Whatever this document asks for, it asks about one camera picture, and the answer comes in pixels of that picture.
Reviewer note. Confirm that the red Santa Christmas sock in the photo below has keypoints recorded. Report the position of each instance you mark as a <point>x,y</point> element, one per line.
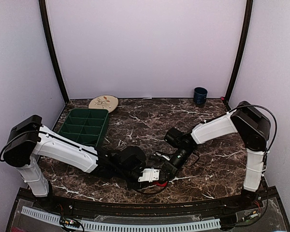
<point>160,184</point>

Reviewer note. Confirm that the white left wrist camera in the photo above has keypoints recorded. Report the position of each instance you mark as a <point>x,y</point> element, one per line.
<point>149,175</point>

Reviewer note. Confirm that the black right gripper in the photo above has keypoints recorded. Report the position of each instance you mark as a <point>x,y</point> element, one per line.
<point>170,167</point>

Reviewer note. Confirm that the white slotted cable duct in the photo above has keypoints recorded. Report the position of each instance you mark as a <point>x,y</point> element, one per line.
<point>92,226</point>

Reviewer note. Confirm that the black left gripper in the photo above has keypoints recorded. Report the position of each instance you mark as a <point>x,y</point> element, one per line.
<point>136,186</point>

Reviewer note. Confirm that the black frame post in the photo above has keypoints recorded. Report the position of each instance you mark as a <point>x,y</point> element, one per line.
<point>240,50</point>
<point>51,50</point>

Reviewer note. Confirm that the beige decorated plate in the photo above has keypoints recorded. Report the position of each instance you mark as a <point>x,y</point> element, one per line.
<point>107,102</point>

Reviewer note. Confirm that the left black frame post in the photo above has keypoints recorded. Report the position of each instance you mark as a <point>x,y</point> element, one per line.
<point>51,50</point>

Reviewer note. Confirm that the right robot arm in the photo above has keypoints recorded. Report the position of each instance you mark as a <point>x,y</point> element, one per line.
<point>246,120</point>

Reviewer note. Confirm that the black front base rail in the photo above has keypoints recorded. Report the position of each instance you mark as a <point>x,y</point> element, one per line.
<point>93,196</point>

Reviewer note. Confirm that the green plastic divider tray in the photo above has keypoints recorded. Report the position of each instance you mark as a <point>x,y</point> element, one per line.
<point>86,126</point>

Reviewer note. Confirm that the right black frame post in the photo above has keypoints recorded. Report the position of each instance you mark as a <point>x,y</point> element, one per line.
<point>240,50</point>

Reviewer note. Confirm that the dark blue mug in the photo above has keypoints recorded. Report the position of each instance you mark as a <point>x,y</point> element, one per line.
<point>200,96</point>

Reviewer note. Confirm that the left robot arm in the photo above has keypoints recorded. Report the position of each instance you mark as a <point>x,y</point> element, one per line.
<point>31,138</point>

